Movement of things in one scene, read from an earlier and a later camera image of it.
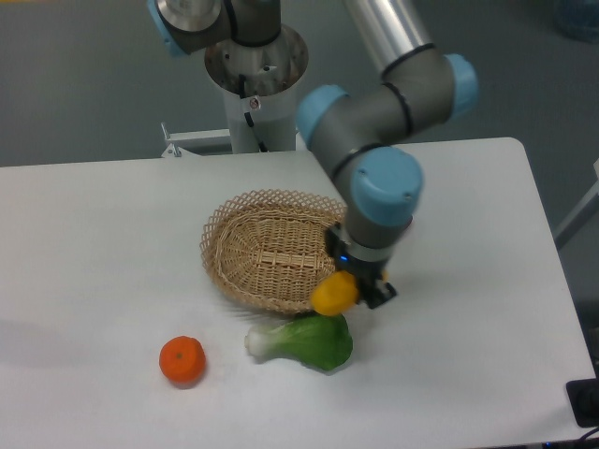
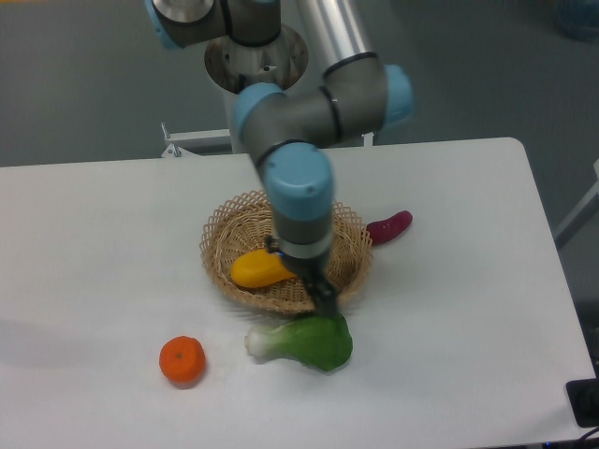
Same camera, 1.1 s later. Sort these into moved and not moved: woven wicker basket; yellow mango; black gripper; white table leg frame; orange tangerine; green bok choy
Moved: black gripper; yellow mango
Not moved: white table leg frame; woven wicker basket; green bok choy; orange tangerine
